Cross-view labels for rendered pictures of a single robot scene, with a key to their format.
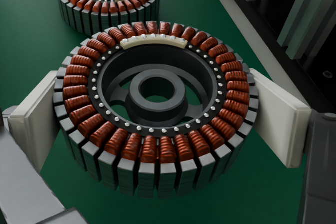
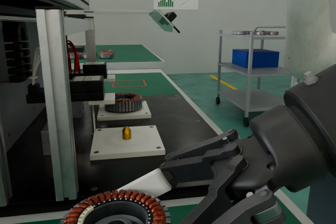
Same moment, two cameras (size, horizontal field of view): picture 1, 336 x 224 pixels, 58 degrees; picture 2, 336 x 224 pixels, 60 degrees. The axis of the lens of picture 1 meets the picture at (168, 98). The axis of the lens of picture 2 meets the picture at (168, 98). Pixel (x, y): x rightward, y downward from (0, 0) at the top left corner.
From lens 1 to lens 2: 0.25 m
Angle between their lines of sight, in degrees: 72
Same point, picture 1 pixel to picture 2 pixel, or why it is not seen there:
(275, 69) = not seen: hidden behind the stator
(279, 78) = not seen: hidden behind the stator
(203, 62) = (106, 204)
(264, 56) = (56, 216)
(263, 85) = (132, 184)
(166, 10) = not seen: outside the picture
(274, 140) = (157, 191)
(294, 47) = (73, 192)
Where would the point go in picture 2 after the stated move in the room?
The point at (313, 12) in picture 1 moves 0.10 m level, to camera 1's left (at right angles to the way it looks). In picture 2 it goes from (71, 168) to (27, 209)
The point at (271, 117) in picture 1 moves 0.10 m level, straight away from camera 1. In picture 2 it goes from (149, 187) to (97, 161)
